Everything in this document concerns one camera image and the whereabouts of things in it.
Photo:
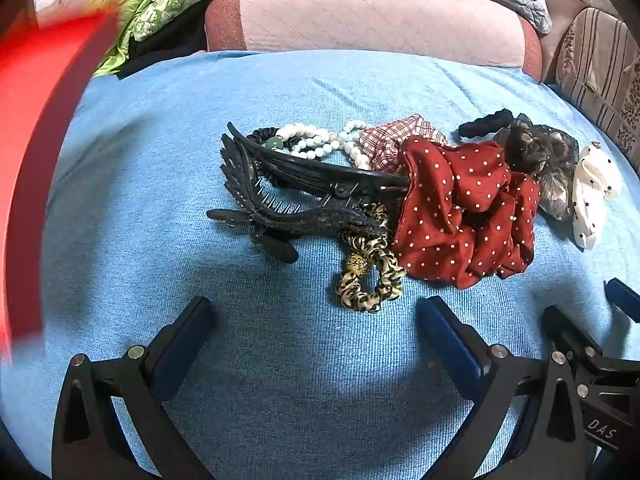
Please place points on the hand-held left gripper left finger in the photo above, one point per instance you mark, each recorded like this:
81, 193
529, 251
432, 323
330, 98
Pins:
182, 345

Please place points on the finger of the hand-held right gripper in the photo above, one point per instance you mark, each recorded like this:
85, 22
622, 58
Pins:
567, 327
625, 300

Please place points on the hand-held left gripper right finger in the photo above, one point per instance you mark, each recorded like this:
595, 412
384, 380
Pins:
450, 345

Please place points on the white polka dot scrunchie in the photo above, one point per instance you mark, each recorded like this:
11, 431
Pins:
592, 195

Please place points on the red polka dot scrunchie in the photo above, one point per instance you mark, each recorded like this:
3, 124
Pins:
465, 210

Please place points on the black organza scrunchie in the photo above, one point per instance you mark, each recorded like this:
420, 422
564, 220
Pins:
542, 155

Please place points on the black feather hair claw clip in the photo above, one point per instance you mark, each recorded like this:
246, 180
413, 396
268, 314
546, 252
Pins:
300, 170

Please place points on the red plaid scrunchie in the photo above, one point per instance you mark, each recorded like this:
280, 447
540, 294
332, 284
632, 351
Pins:
385, 140

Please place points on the red tray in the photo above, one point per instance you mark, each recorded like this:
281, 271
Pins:
30, 135

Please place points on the leopard print scrunchie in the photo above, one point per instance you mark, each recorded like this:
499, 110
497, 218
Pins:
372, 265

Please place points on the blue blanket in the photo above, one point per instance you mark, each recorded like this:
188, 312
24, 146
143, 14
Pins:
175, 135

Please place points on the striped floral sofa cushion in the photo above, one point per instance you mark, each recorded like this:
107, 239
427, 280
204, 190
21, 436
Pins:
600, 70

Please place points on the pink bolster cushion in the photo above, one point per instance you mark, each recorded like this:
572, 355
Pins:
360, 20

